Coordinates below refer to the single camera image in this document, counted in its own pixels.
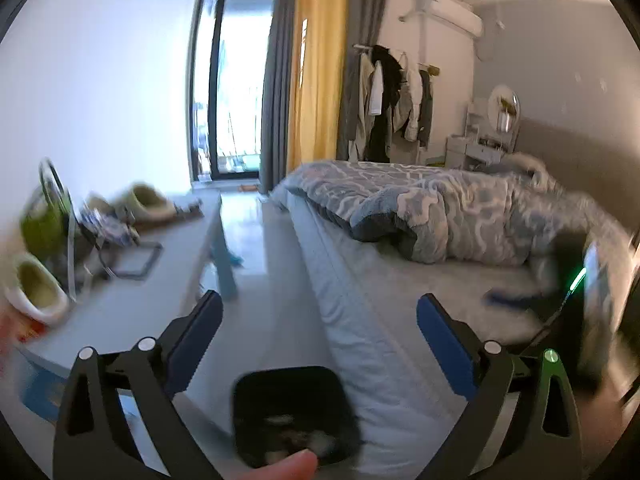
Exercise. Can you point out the grey curtain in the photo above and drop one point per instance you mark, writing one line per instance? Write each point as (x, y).
(362, 10)
(277, 85)

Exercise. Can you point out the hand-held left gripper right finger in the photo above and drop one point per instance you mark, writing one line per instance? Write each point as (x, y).
(445, 350)

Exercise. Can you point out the blue patterned fleece blanket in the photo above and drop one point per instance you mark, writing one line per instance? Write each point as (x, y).
(425, 205)

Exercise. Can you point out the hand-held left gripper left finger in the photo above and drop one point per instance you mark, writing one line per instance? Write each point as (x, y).
(200, 340)

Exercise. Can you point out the blue floor toy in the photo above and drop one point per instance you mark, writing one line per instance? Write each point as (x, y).
(232, 260)

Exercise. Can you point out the black trash bin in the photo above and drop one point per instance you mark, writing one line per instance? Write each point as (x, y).
(290, 395)

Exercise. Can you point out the white vanity table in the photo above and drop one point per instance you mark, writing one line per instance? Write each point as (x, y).
(470, 152)

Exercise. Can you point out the grey bed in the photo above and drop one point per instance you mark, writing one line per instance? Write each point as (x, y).
(380, 310)

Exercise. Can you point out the blue cardboard box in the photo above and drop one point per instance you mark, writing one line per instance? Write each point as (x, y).
(40, 395)

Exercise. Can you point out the grey pillow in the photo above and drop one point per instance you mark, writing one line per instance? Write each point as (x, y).
(525, 162)

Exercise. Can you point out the yellow curtain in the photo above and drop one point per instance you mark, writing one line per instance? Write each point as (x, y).
(317, 70)

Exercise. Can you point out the round mirror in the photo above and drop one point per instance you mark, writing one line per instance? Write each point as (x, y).
(500, 102)

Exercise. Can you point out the person's left hand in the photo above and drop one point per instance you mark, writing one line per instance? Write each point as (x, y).
(280, 467)

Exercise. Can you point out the green bag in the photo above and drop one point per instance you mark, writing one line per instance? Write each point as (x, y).
(45, 220)

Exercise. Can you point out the dark wooden sticks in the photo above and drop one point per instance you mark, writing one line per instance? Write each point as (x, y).
(187, 207)

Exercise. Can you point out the clothes rack with clothes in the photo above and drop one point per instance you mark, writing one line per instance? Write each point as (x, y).
(385, 105)

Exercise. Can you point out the grey table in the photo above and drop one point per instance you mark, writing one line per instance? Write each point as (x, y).
(140, 300)

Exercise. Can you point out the grey padded headboard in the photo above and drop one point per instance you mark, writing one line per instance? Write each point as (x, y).
(575, 160)

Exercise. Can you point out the green and white slipper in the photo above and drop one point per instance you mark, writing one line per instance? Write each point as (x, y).
(37, 287)
(145, 202)

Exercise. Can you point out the black framed glass door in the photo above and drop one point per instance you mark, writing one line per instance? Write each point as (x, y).
(230, 75)

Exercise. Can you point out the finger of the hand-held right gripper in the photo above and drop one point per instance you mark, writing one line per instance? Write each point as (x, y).
(507, 300)

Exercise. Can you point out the white air conditioner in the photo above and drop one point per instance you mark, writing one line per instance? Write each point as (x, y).
(445, 12)

